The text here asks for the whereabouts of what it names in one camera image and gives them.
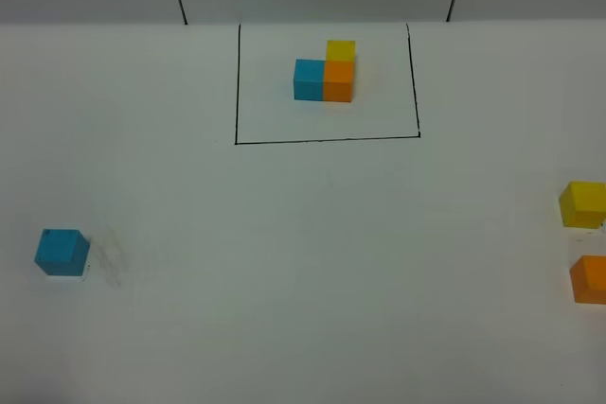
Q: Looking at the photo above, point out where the blue template cube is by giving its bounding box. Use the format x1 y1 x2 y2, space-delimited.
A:
294 59 325 101

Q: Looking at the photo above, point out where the orange template cube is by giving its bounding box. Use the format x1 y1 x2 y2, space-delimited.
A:
323 61 355 103

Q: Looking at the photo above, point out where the yellow template cube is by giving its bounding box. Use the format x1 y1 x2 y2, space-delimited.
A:
326 40 356 61

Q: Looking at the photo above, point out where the loose orange cube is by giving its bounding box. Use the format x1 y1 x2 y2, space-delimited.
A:
569 255 606 305

